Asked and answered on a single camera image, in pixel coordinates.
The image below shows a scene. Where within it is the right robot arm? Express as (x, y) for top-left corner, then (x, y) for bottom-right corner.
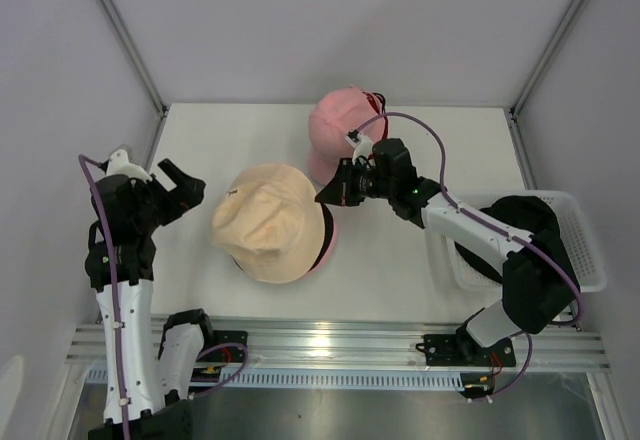
(316, 131), (581, 364)

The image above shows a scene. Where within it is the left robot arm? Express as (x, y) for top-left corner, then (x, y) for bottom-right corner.
(85, 149), (216, 439)

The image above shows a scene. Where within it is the right frame post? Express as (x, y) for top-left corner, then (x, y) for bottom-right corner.
(509, 0), (589, 122)

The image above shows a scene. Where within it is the white slotted cable duct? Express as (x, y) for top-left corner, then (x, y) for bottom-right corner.
(227, 368), (464, 392)

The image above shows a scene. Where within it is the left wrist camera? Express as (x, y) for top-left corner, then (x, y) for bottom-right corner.
(106, 148), (152, 182)

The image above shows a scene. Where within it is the white plastic basket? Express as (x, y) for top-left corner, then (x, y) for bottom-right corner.
(422, 190), (608, 293)

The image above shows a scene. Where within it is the aluminium mounting rail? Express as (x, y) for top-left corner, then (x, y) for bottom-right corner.
(67, 317), (611, 374)

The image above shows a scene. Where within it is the light pink hat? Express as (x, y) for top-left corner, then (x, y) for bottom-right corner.
(308, 86), (376, 186)

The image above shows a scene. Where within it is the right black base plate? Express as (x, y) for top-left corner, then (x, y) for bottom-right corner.
(415, 334), (516, 367)

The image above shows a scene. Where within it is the beige bucket hat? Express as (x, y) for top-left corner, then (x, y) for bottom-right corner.
(211, 164), (326, 284)

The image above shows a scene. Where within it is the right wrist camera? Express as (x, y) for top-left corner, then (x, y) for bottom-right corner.
(346, 130), (374, 163)

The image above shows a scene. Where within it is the red baseball cap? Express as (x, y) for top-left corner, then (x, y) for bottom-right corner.
(362, 91), (389, 141)

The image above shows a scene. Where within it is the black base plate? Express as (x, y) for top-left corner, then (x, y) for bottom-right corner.
(415, 334), (516, 367)
(198, 330), (248, 364)

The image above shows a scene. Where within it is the frame post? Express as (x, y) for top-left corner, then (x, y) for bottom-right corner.
(77, 0), (168, 117)
(509, 0), (589, 122)

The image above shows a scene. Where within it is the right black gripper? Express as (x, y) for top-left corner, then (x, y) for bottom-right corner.
(315, 158), (394, 208)

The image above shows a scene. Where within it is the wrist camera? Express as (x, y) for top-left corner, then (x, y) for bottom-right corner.
(346, 130), (374, 163)
(106, 148), (152, 182)

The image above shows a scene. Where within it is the left frame post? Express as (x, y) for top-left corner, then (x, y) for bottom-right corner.
(77, 0), (168, 117)

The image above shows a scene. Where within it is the black cap in basket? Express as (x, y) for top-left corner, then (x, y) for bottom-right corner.
(452, 194), (560, 286)

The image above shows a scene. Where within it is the black hat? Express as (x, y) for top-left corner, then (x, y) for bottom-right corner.
(220, 203), (336, 284)

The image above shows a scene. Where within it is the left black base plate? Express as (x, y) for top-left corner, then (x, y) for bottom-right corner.
(198, 330), (248, 364)

